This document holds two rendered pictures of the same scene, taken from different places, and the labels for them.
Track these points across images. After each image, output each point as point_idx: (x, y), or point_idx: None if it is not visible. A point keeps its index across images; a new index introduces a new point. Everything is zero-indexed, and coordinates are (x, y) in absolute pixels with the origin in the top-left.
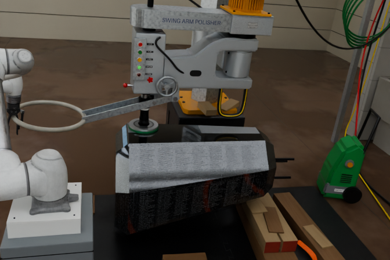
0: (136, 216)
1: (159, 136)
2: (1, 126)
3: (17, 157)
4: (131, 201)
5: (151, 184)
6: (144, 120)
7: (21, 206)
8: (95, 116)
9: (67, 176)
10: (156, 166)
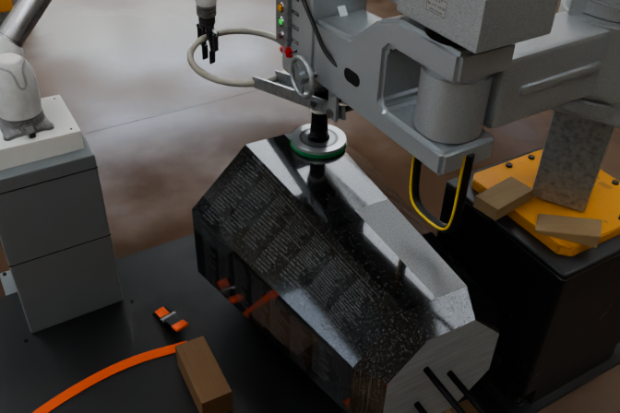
0: (201, 253)
1: (297, 165)
2: (17, 8)
3: (3, 49)
4: (195, 224)
5: (215, 220)
6: (311, 129)
7: None
8: (262, 84)
9: (18, 100)
10: (240, 202)
